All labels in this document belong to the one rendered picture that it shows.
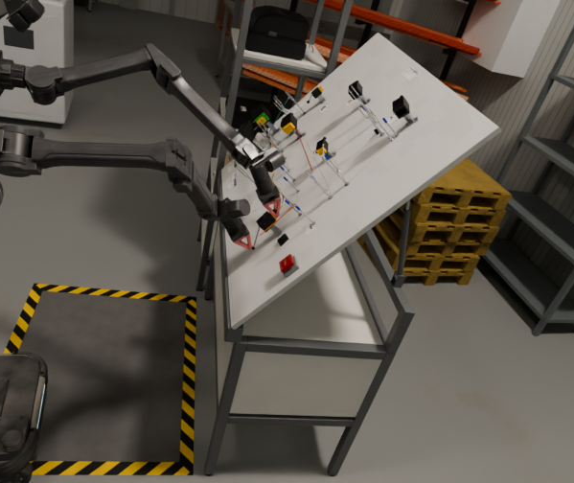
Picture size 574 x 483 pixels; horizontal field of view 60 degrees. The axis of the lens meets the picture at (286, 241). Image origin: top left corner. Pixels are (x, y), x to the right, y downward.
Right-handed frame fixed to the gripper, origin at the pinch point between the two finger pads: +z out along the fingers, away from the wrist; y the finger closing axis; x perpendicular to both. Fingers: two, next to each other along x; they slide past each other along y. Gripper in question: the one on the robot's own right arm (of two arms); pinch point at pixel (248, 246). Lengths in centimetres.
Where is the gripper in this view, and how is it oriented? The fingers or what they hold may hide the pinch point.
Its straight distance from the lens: 182.8
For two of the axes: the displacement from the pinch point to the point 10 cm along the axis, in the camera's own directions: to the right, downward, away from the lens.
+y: -3.1, -4.5, 8.4
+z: 4.8, 6.9, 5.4
